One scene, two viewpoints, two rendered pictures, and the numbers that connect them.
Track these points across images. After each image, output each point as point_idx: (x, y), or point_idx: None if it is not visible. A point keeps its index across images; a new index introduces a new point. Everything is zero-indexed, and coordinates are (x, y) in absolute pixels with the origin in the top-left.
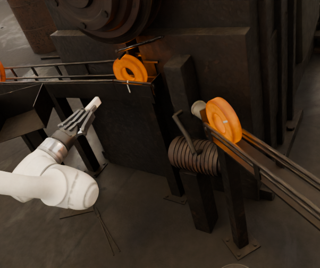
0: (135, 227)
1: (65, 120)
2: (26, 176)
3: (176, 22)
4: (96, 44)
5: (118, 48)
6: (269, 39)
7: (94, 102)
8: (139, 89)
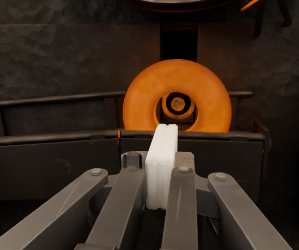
0: None
1: None
2: None
3: None
4: (61, 51)
5: (132, 59)
6: None
7: (176, 142)
8: (214, 156)
